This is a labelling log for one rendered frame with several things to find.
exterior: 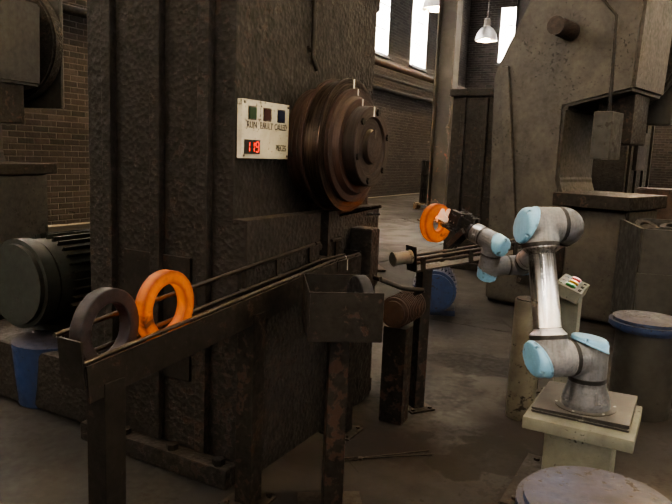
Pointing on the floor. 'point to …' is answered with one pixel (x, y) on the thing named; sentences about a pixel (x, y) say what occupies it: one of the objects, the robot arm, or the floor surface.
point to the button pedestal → (570, 309)
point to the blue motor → (443, 292)
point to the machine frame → (213, 204)
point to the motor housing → (398, 354)
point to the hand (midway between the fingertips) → (436, 218)
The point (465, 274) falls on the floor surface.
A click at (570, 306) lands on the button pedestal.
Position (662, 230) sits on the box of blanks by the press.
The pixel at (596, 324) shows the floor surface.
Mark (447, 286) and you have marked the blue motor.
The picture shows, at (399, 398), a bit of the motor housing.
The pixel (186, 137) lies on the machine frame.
